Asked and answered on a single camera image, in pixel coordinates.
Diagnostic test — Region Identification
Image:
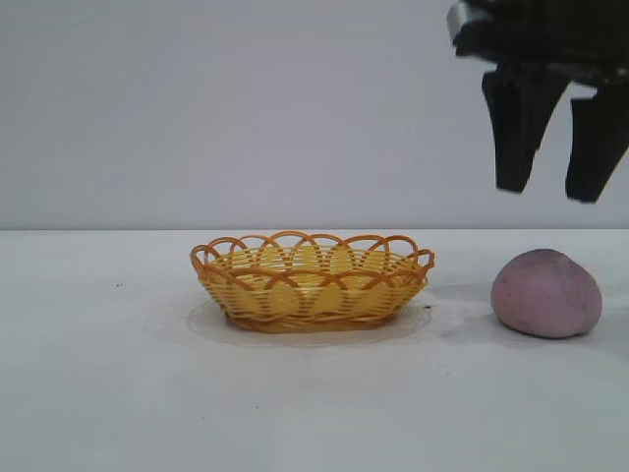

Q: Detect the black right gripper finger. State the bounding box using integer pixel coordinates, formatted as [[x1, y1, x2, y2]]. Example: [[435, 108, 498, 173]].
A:
[[482, 61, 574, 194], [564, 81, 629, 204]]

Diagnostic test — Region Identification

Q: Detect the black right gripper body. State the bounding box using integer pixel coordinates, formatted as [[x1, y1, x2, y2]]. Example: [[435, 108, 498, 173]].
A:
[[454, 0, 629, 90]]

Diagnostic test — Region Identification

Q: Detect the pink purple peach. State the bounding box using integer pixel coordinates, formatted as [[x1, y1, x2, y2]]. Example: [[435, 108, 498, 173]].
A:
[[490, 249, 603, 339]]

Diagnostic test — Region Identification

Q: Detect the yellow woven plastic basket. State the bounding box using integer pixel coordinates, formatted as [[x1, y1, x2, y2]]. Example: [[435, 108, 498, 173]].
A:
[[190, 229, 437, 334]]

